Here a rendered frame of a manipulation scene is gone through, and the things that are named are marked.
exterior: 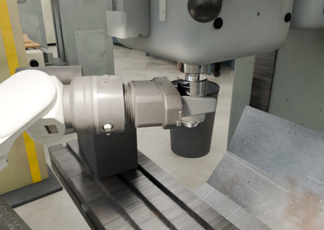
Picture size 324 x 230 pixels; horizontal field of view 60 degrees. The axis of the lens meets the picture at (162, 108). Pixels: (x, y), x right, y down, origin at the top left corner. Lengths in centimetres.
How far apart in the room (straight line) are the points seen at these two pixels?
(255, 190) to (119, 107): 50
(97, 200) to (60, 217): 141
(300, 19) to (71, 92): 33
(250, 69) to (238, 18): 51
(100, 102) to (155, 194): 39
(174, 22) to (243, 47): 9
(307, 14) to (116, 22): 25
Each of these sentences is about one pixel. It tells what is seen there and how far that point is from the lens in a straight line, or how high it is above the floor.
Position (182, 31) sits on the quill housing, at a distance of 31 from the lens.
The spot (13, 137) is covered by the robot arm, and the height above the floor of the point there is 123.
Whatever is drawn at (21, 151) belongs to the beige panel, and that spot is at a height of 33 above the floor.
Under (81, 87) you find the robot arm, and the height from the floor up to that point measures 127.
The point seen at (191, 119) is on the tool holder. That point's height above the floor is 121.
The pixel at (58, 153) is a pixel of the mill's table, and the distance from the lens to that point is 95.
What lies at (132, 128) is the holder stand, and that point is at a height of 106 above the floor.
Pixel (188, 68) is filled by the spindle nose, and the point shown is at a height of 129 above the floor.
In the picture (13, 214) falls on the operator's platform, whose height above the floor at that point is 40.
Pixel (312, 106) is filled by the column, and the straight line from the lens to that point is 76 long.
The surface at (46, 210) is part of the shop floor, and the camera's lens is 222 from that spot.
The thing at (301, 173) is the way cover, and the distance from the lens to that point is 77.
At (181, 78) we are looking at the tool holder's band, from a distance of 43.
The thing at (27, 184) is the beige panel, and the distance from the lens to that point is 245.
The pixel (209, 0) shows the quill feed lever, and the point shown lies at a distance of 25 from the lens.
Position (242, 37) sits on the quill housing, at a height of 134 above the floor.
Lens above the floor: 139
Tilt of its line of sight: 22 degrees down
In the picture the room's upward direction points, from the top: straight up
